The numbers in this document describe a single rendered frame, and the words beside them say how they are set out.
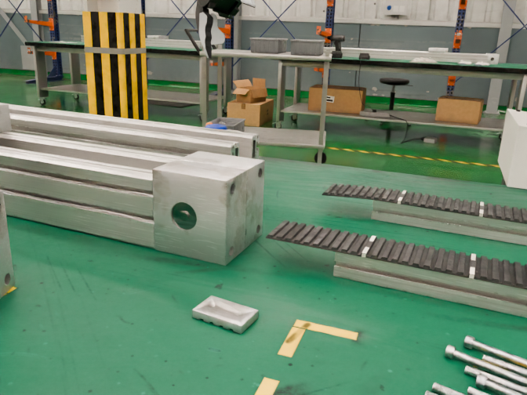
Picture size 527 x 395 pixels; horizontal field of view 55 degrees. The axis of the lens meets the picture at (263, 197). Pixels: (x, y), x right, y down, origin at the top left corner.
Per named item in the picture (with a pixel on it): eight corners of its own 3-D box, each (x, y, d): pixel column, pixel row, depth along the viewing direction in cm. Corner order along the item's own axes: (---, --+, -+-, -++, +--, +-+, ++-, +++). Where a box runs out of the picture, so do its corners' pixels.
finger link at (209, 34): (227, 62, 106) (231, 16, 105) (205, 57, 102) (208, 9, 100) (219, 62, 108) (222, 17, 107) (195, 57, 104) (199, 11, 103)
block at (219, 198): (270, 228, 65) (273, 155, 62) (225, 266, 54) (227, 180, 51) (208, 216, 68) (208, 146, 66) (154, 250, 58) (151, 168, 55)
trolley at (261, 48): (325, 163, 418) (336, 34, 387) (325, 181, 366) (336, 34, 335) (203, 154, 430) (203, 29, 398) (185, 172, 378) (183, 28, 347)
